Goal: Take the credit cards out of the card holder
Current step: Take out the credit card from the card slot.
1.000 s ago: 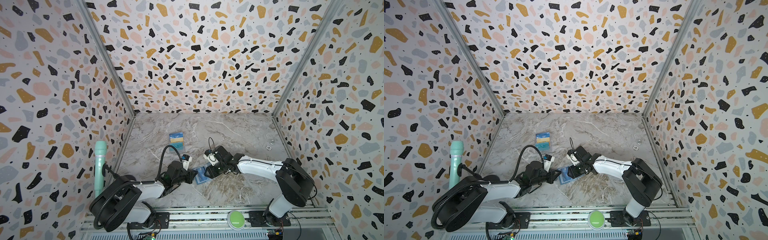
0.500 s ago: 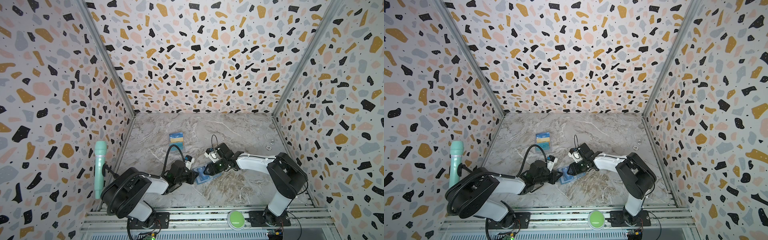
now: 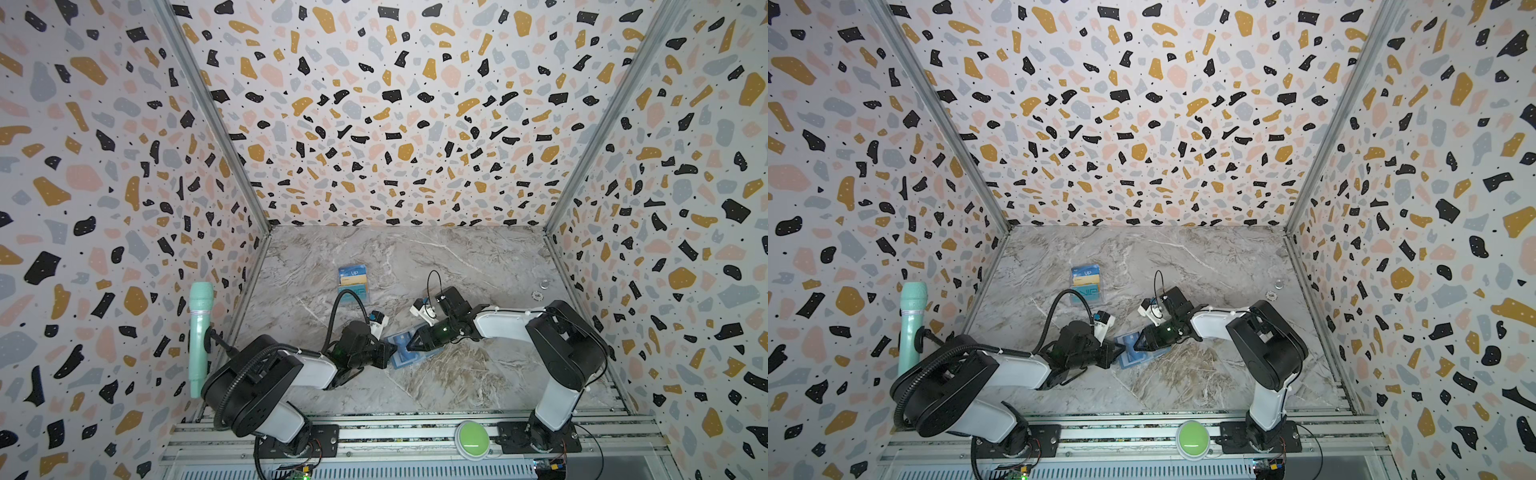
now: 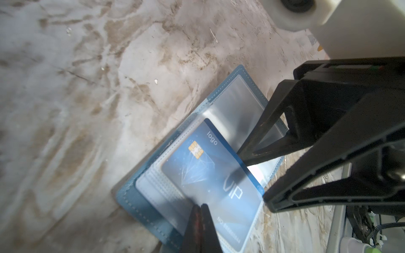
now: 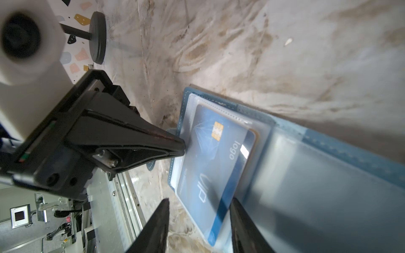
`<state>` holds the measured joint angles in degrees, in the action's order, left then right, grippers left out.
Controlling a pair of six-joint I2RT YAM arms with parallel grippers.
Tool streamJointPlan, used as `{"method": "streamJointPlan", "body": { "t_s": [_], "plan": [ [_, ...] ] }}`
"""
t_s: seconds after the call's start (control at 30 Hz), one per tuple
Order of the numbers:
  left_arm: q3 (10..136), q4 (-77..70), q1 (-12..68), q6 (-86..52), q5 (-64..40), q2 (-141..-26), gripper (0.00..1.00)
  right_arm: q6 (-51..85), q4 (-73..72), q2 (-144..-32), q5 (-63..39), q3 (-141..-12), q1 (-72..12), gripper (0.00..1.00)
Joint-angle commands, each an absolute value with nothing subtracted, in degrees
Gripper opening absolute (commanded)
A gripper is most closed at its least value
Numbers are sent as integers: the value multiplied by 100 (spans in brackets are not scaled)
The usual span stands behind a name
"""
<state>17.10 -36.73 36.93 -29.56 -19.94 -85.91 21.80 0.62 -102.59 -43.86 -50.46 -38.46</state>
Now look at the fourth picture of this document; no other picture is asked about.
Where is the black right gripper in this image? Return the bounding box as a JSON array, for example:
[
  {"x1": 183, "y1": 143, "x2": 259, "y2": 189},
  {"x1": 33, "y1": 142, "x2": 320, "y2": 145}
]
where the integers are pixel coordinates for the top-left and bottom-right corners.
[{"x1": 237, "y1": 58, "x2": 405, "y2": 213}]

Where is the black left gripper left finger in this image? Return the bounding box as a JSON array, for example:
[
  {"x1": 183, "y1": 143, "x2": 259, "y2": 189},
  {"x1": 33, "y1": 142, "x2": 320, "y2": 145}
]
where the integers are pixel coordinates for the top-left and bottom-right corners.
[{"x1": 180, "y1": 205, "x2": 200, "y2": 253}]

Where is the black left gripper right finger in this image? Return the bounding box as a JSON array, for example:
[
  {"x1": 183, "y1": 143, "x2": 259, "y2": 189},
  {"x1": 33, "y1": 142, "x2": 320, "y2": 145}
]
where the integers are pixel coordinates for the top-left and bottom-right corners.
[{"x1": 200, "y1": 204, "x2": 223, "y2": 253}]

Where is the blue VIP card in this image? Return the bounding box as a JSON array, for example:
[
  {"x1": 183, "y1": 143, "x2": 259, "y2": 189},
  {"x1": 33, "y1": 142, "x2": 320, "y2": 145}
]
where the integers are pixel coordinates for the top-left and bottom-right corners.
[{"x1": 161, "y1": 119, "x2": 264, "y2": 253}]

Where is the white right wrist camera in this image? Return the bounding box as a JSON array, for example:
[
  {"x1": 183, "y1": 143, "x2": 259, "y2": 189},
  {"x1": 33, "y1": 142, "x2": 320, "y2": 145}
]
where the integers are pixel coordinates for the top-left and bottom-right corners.
[{"x1": 261, "y1": 0, "x2": 405, "y2": 59}]

